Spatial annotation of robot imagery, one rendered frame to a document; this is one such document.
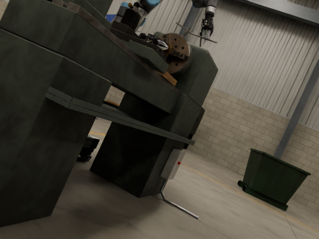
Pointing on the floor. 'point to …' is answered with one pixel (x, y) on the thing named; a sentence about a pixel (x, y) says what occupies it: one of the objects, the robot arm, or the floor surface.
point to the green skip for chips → (271, 179)
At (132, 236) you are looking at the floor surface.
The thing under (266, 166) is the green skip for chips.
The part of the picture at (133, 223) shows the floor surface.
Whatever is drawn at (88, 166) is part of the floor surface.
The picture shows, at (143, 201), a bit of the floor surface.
